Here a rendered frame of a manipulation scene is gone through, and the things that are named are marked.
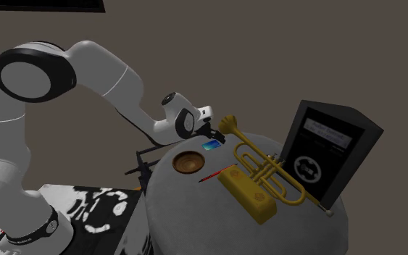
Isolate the brown wooden bowl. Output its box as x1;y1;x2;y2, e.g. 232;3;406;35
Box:
171;150;207;175

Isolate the black metal frame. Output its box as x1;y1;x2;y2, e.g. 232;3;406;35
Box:
124;143;167;194

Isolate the grey round pouf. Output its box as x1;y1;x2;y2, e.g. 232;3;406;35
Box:
143;132;349;255

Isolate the blue card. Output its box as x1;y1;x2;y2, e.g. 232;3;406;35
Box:
201;139;223;151

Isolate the red pencil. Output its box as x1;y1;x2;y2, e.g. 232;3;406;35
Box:
198;163;238;184

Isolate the black box device with display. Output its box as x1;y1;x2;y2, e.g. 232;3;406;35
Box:
279;99;385;210

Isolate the gold bar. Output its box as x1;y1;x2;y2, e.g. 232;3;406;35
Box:
217;167;278;225

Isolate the black and white patterned robot stand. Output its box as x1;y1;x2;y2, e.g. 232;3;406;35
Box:
0;183;154;255

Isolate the brass trumpet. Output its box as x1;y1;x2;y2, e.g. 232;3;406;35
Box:
218;114;335;217

